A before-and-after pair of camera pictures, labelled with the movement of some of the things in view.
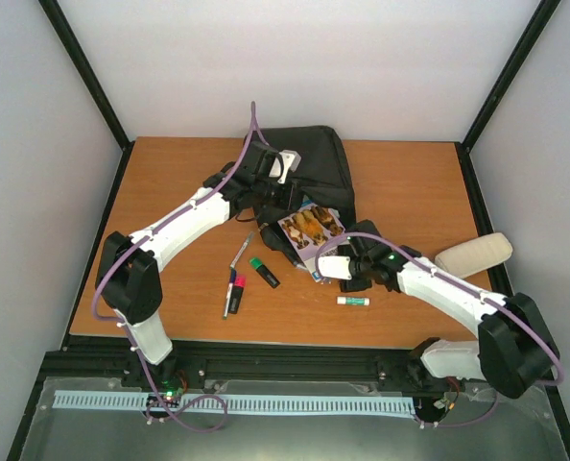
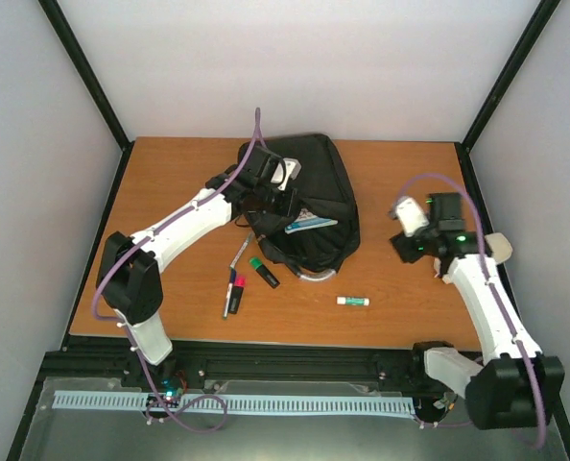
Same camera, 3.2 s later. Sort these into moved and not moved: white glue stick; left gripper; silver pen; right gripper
Moved: right gripper
Not moved: white glue stick; left gripper; silver pen
